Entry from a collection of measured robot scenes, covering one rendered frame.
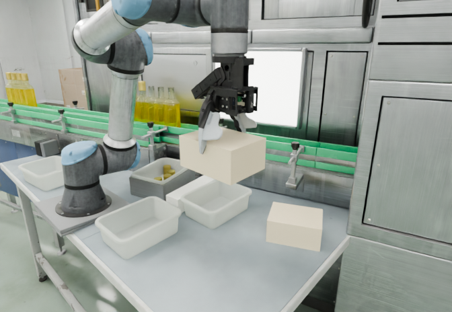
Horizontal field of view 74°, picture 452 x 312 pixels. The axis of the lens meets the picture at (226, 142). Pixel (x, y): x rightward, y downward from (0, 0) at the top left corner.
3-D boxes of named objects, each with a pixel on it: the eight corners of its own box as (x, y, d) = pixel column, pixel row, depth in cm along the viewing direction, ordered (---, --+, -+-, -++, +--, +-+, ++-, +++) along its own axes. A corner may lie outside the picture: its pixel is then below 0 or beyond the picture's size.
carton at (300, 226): (319, 251, 88) (322, 229, 86) (266, 241, 93) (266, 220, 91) (320, 228, 99) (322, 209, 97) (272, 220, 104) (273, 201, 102)
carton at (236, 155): (231, 185, 61) (231, 150, 59) (180, 165, 72) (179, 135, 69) (264, 168, 70) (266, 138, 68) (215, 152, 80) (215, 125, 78)
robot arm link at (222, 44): (202, 33, 60) (229, 34, 66) (203, 56, 61) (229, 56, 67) (231, 32, 55) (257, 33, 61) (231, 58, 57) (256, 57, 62)
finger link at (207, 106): (198, 126, 61) (215, 87, 62) (193, 124, 62) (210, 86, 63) (212, 134, 64) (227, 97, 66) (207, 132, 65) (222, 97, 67)
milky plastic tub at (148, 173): (196, 181, 133) (195, 163, 131) (164, 203, 114) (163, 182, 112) (164, 173, 141) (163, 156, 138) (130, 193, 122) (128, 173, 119)
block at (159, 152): (168, 157, 144) (167, 144, 142) (155, 164, 136) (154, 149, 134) (162, 156, 146) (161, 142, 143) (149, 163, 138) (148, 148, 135)
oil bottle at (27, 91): (40, 116, 198) (31, 72, 189) (31, 118, 193) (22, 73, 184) (34, 115, 200) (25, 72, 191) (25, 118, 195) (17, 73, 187)
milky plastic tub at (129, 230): (185, 235, 98) (185, 211, 96) (124, 270, 83) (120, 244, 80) (155, 215, 110) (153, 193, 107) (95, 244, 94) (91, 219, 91)
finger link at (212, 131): (208, 154, 58) (227, 112, 60) (188, 148, 62) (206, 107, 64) (217, 159, 61) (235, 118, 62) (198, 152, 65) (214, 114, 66)
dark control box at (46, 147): (59, 154, 168) (56, 139, 165) (46, 158, 161) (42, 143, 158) (50, 151, 171) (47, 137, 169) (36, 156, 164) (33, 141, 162)
